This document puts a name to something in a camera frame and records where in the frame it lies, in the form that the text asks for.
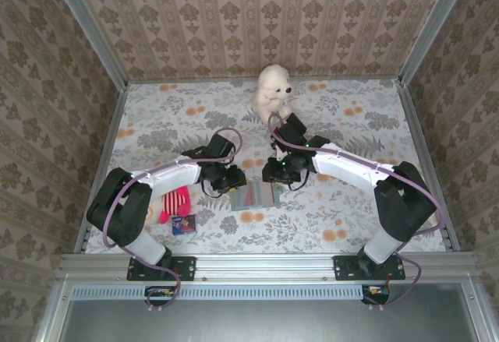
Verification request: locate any pink striped plush toy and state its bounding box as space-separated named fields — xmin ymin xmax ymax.
xmin=146 ymin=185 xmax=194 ymax=226

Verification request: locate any floral patterned table cover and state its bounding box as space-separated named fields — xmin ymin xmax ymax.
xmin=83 ymin=79 xmax=449 ymax=256

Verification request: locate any small blue box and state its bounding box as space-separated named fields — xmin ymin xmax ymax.
xmin=170 ymin=213 xmax=197 ymax=236

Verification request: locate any white plush bear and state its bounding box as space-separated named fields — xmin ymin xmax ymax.
xmin=249 ymin=64 xmax=296 ymax=125

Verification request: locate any black connector board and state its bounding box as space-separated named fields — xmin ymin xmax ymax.
xmin=144 ymin=285 xmax=181 ymax=307
xmin=360 ymin=284 xmax=391 ymax=306

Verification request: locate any grey metal sheet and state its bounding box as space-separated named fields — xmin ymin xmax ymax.
xmin=58 ymin=283 xmax=480 ymax=342

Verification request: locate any aluminium frame bar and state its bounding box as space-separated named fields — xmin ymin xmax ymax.
xmin=73 ymin=83 xmax=129 ymax=256
xmin=44 ymin=0 xmax=129 ymax=90
xmin=58 ymin=251 xmax=483 ymax=284
xmin=395 ymin=79 xmax=463 ymax=253
xmin=397 ymin=0 xmax=475 ymax=86

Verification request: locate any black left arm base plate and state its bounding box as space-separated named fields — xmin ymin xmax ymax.
xmin=126 ymin=255 xmax=196 ymax=282

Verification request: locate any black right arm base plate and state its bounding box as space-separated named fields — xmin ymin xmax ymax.
xmin=333 ymin=255 xmax=406 ymax=282

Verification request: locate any slotted white cable duct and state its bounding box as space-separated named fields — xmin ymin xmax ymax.
xmin=72 ymin=284 xmax=367 ymax=301

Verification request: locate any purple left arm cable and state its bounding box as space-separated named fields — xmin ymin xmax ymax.
xmin=101 ymin=126 xmax=243 ymax=310

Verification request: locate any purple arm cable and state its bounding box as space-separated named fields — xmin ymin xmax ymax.
xmin=267 ymin=111 xmax=448 ymax=308
xmin=101 ymin=126 xmax=243 ymax=310

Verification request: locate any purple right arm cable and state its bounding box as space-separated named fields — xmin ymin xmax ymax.
xmin=267 ymin=111 xmax=448 ymax=308

